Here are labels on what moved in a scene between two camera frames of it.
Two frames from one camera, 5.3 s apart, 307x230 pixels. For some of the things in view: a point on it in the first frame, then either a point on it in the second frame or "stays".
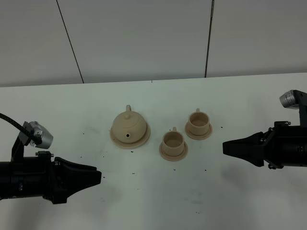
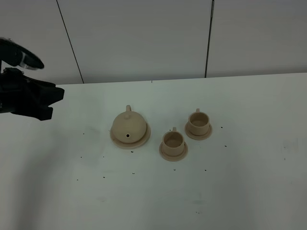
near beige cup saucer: [173, 158] stays
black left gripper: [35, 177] → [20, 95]
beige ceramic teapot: [129, 126] stays
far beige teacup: [198, 122] stays
